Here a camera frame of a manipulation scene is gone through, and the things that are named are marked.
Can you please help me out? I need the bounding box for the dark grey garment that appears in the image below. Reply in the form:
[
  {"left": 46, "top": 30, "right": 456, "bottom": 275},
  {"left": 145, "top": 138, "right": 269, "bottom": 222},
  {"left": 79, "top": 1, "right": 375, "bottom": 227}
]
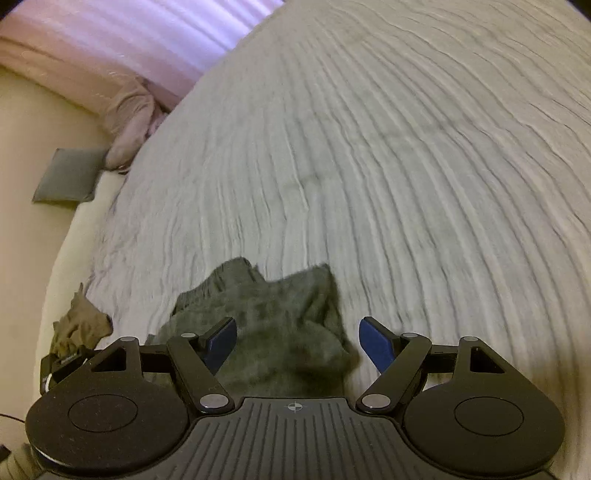
[{"left": 147, "top": 257, "right": 359, "bottom": 399}]

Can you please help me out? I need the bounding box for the olive brown garment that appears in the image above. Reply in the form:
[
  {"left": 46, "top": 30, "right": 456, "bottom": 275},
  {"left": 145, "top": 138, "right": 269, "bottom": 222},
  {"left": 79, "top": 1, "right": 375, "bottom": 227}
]
[{"left": 50, "top": 284, "right": 113, "bottom": 359}]

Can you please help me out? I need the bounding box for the pink curtain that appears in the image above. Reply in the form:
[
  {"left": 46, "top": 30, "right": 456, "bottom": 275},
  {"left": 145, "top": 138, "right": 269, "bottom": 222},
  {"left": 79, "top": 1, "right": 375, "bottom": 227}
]
[{"left": 1, "top": 1, "right": 281, "bottom": 113}]

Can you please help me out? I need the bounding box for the grey floor cushion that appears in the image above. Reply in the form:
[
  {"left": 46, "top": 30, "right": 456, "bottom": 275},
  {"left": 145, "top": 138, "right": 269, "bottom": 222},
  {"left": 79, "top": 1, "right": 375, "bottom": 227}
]
[{"left": 32, "top": 148, "right": 107, "bottom": 204}]

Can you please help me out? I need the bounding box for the white striped bedspread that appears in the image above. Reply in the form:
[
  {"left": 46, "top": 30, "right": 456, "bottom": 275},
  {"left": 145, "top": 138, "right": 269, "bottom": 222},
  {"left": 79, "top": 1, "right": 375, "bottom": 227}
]
[{"left": 38, "top": 0, "right": 591, "bottom": 480}]

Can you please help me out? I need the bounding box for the pink crumpled cloth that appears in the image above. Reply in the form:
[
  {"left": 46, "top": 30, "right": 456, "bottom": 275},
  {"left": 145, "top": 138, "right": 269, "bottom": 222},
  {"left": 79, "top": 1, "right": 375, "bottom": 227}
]
[{"left": 101, "top": 77, "right": 168, "bottom": 173}]

